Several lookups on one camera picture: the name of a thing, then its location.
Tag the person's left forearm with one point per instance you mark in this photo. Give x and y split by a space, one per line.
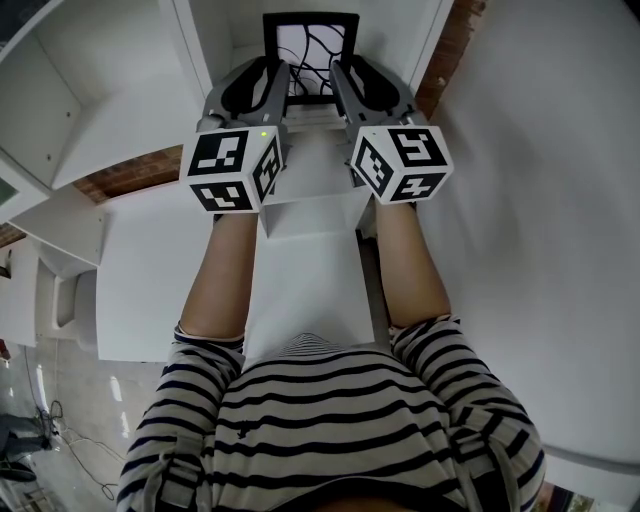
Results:
220 280

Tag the person's right forearm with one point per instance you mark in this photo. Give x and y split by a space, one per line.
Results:
410 270

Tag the dark chair base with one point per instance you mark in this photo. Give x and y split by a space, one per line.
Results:
20 440

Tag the person's striped shirt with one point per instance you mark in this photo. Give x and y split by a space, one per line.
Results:
325 425

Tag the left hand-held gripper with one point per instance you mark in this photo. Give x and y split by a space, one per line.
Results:
225 165

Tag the black framed picture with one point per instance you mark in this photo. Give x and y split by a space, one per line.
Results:
320 45

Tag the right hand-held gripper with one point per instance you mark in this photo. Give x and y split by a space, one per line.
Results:
400 160

